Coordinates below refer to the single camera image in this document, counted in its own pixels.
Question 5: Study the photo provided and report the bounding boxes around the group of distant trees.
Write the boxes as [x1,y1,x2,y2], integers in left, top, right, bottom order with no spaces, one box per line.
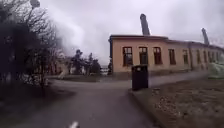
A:
[68,49,103,76]

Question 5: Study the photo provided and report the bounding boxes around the black waste bin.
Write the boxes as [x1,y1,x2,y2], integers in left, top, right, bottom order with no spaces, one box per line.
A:
[131,64,150,92]

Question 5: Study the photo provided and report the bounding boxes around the grey asphalt path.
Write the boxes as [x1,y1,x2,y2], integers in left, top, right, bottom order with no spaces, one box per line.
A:
[9,69,214,128]

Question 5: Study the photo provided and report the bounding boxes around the long yellow building with chimneys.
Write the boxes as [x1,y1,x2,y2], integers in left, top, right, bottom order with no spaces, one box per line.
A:
[108,13,224,75]

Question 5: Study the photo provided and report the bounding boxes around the robot's own part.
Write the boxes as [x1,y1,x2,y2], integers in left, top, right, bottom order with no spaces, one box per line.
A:
[68,121,80,128]

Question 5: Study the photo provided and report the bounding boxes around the brown grass patch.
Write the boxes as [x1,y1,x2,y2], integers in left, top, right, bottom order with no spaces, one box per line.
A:
[129,77,224,128]

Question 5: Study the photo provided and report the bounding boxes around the dark bare trees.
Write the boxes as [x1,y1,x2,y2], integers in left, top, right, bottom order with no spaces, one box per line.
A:
[0,0,64,89]

